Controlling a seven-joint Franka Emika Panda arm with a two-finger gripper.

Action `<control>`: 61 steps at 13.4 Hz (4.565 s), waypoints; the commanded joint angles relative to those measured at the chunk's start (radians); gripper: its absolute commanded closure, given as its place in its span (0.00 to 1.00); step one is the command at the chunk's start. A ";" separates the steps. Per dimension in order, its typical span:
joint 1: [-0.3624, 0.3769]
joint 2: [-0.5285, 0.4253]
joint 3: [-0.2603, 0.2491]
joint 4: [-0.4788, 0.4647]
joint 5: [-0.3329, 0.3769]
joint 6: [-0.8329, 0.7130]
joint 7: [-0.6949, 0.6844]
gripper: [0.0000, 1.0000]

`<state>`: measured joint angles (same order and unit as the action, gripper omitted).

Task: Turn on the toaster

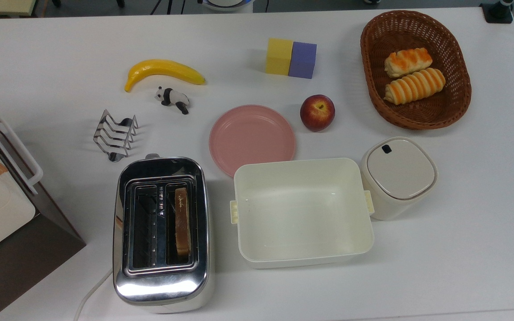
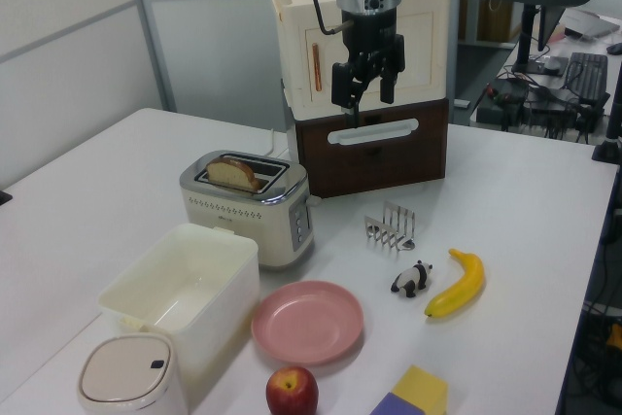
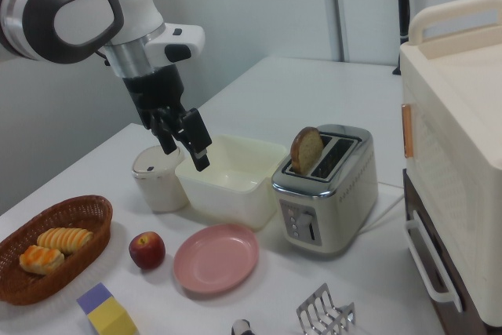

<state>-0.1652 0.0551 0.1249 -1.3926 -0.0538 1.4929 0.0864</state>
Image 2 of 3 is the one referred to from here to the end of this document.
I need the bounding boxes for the white rectangular plastic container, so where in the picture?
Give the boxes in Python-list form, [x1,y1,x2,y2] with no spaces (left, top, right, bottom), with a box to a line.
[96,223,260,390]

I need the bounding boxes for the grey partition post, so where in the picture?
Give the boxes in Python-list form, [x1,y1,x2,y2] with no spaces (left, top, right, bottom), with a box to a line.
[128,0,178,113]

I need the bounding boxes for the white drawer handle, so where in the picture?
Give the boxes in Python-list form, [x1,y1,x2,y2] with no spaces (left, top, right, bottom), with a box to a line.
[327,118,420,147]

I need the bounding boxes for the yellow black device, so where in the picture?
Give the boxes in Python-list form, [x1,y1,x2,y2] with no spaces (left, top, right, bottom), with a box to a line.
[599,322,622,354]

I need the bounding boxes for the panda figurine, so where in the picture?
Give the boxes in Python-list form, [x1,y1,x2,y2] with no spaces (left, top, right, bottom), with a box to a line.
[390,259,435,299]

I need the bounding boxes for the yellow foam block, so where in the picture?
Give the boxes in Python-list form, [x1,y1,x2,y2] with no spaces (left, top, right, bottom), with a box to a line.
[391,364,449,415]

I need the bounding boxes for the black keyboard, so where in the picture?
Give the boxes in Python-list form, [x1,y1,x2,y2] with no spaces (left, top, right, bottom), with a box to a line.
[565,52,610,106]

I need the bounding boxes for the cream wooden cabinet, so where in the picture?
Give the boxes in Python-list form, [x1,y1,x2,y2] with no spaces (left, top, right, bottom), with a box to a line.
[269,0,451,122]

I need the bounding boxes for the black monitor stand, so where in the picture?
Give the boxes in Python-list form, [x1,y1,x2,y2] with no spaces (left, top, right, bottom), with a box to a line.
[509,0,570,78]

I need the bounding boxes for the dark brown drawer unit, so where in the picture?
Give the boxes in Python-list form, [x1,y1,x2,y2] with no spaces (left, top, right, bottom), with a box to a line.
[293,97,449,199]

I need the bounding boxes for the metal toast rack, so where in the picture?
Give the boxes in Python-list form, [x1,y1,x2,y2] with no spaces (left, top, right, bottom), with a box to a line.
[363,200,420,254]

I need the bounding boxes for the tangled black cables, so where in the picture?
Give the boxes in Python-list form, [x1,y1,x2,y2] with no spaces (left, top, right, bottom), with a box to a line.
[476,69,609,145]

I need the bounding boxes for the purple foam block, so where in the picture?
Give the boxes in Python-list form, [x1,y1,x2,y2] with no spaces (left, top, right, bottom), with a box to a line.
[368,391,427,415]

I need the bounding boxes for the small cream lidded bin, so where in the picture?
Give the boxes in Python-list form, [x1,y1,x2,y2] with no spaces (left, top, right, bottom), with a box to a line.
[75,332,189,415]

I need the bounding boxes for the pink plate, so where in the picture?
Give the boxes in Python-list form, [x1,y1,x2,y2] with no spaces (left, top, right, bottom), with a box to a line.
[251,280,365,367]

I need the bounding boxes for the toast bread slice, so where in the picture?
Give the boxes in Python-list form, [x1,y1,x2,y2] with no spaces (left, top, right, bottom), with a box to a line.
[205,156,262,193]

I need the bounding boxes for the cream chrome two-slot toaster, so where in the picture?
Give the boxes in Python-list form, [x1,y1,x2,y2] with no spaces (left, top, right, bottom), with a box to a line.
[178,149,316,272]

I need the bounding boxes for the silver laptop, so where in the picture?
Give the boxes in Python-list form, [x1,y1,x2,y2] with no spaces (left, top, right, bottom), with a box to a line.
[562,8,622,40]

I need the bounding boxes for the yellow banana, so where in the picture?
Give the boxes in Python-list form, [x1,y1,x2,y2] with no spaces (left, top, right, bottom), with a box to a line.
[424,248,486,324]

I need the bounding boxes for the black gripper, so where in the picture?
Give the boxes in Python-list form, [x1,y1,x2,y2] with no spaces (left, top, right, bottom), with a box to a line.
[331,8,406,110]

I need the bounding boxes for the red apple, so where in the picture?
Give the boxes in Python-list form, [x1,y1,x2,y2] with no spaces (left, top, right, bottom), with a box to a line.
[264,365,321,415]

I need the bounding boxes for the black desk clamp pole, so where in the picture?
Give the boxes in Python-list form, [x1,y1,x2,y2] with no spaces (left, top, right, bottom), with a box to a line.
[591,91,622,164]

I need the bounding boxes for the copper cabinet door handle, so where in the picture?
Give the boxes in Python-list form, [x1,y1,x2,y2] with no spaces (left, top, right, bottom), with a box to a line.
[310,42,324,94]

